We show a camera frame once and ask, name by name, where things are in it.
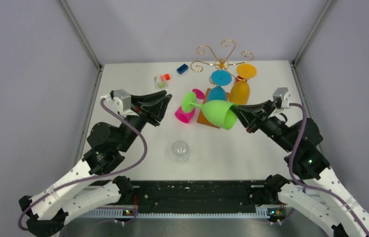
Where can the clear tall wine glass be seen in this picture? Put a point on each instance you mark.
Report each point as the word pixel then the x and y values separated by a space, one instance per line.
pixel 161 81

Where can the light green toy block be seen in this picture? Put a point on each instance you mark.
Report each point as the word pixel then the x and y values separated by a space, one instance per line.
pixel 161 85

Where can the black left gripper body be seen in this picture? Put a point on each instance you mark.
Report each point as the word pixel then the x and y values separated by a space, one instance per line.
pixel 141 120

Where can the blue plastic wine glass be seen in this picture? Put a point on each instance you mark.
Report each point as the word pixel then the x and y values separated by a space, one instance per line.
pixel 219 79

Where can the clear glass tumbler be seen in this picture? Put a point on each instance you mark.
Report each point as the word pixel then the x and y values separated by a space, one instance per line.
pixel 180 151

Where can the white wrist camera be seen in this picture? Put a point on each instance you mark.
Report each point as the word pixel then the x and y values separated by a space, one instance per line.
pixel 282 98
pixel 119 101

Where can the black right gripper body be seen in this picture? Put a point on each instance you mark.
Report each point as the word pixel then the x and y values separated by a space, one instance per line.
pixel 265 122

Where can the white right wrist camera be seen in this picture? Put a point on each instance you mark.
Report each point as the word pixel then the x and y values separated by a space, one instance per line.
pixel 282 98

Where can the green plastic wine glass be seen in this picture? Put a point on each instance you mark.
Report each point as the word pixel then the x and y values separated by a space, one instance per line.
pixel 219 113

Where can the pink plastic wine glass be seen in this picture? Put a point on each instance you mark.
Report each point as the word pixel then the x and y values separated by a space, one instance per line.
pixel 187 108

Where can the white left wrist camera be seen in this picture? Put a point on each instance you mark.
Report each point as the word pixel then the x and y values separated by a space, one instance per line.
pixel 119 101

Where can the blue toy brick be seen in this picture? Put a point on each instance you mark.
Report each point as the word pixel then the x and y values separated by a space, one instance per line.
pixel 183 68

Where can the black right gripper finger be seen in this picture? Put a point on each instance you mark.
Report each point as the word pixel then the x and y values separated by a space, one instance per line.
pixel 247 119
pixel 265 107

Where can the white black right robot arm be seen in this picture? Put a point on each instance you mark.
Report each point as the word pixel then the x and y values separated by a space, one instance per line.
pixel 314 189

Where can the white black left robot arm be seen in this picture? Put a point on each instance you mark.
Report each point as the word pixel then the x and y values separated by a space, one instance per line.
pixel 96 180

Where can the gold wire glass rack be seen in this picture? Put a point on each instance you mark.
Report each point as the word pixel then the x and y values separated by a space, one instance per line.
pixel 219 63

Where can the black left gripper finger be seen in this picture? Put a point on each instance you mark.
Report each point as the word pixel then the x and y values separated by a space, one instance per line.
pixel 164 108
pixel 150 100

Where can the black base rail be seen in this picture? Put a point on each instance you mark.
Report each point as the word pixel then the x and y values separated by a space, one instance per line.
pixel 204 198

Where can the yellow plastic wine glass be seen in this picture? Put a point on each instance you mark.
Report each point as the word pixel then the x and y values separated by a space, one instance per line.
pixel 240 92

